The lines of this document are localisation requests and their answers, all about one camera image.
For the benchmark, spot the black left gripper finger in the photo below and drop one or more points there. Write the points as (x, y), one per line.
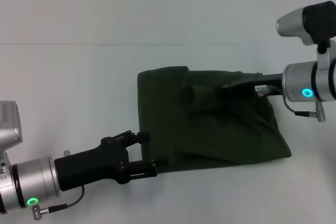
(143, 169)
(134, 138)

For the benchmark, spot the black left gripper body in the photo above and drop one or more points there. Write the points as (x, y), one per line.
(92, 166)

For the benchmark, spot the dark green t-shirt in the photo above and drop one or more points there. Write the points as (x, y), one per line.
(210, 129)

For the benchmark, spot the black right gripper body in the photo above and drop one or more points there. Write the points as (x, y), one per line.
(270, 82)

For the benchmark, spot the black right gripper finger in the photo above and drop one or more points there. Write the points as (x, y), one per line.
(233, 85)

